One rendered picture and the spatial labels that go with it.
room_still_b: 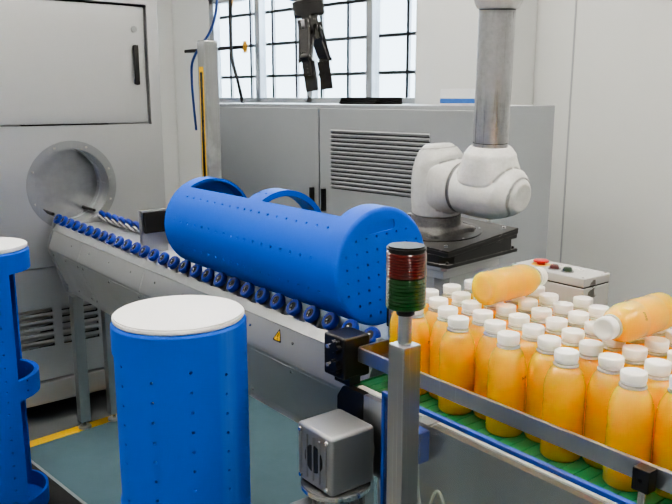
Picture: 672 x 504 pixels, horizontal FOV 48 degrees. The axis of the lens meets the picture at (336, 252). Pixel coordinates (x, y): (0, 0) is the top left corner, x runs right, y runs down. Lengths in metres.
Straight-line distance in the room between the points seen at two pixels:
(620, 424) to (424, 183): 1.26
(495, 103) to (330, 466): 1.15
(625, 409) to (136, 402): 0.92
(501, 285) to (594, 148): 3.06
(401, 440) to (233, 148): 3.51
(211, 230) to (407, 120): 1.67
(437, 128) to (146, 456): 2.29
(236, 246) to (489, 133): 0.77
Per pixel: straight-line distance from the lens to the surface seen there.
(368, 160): 3.78
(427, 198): 2.31
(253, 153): 4.46
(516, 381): 1.35
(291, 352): 1.91
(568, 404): 1.28
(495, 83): 2.17
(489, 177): 2.16
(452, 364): 1.42
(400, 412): 1.23
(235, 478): 1.69
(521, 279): 1.55
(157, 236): 2.85
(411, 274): 1.15
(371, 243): 1.74
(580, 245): 4.61
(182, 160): 7.39
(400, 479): 1.28
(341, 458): 1.48
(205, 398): 1.57
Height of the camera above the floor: 1.48
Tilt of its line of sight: 12 degrees down
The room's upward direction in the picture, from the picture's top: straight up
